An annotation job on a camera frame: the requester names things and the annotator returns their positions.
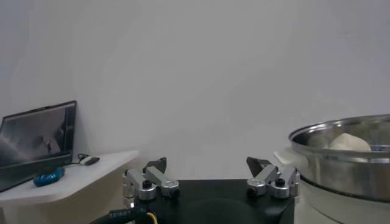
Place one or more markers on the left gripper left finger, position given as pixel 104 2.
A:
pixel 152 179

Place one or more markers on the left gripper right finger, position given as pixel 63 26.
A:
pixel 271 179

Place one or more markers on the white steamed baozi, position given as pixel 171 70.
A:
pixel 348 142

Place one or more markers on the perforated steel steamer basket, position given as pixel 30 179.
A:
pixel 341 173

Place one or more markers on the stainless steel steamer pot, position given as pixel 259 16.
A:
pixel 335 210

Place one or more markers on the white side table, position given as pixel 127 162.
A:
pixel 106 164

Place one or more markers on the small black device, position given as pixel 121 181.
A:
pixel 94 160

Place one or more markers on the small white adapter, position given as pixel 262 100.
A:
pixel 84 161

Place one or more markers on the blue computer mouse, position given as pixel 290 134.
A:
pixel 48 177

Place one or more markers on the black laptop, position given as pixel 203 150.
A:
pixel 36 137

